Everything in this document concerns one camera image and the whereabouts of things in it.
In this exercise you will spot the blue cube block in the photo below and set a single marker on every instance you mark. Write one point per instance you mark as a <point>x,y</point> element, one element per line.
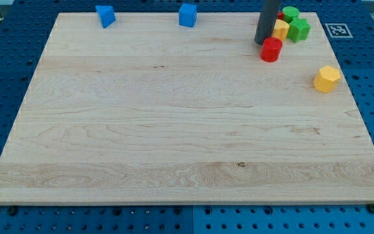
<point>187,15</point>

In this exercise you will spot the yellow rounded block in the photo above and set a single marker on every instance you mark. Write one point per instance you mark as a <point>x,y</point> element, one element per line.
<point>281,29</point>

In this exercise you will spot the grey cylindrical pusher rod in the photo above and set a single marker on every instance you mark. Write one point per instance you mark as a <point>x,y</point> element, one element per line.
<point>266,21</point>

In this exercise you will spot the blue triangular block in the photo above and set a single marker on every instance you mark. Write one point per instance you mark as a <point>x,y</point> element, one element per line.
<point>106,14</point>

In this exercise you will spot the yellow hexagon block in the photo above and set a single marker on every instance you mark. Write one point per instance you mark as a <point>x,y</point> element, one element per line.
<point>326,79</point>

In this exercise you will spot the light wooden board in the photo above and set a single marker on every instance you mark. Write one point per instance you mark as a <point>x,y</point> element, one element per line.
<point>148,112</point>

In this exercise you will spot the red cylinder block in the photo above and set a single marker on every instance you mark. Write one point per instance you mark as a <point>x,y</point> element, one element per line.
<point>271,49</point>

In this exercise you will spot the green cylinder block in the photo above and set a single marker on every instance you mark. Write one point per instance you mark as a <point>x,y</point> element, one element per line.
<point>289,13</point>

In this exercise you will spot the small red block behind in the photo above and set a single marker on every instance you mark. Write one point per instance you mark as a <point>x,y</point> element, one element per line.
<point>280,15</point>

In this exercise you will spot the green star block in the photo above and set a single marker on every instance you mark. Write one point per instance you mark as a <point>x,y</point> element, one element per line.
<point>299,29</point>

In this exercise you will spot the white fiducial marker tag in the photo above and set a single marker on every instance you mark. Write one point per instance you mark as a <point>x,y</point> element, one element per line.
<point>338,30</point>

